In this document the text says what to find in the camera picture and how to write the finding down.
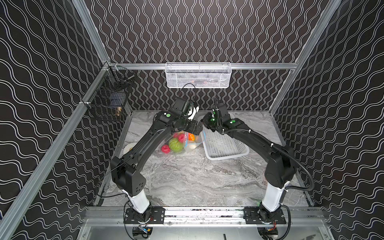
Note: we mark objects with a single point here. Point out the red tomato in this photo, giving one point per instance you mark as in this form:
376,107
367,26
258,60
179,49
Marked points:
182,137

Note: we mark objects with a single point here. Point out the red apple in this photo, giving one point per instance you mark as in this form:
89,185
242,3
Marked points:
165,149

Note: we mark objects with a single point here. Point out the clear wall basket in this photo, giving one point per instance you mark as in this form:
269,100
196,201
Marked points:
199,75

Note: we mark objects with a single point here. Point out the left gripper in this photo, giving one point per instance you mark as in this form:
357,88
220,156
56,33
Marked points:
193,127

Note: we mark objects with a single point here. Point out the white tape roll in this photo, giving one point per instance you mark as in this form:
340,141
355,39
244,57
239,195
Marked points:
128,147

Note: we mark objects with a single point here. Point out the white plastic basket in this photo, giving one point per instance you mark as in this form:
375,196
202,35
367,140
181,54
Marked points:
222,147

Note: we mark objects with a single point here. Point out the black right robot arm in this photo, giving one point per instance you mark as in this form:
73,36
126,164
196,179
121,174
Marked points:
281,163

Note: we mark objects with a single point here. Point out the black wire wall basket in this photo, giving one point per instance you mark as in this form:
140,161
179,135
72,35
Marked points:
108,103

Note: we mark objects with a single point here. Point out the clear zip top bag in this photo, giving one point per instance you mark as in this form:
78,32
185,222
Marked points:
200,139

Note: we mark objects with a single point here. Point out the green cabbage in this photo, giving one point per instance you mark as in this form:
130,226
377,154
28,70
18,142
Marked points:
175,145

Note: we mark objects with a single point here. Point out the orange yellow mango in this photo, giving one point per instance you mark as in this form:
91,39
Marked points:
191,137

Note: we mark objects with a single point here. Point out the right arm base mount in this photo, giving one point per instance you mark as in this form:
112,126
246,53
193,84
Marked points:
261,216

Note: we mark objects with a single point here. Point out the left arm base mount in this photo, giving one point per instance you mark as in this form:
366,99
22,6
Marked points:
152,215

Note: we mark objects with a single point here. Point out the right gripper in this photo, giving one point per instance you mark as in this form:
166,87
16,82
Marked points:
207,121

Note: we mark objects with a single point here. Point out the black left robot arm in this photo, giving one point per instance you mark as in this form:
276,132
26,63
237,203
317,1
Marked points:
126,170

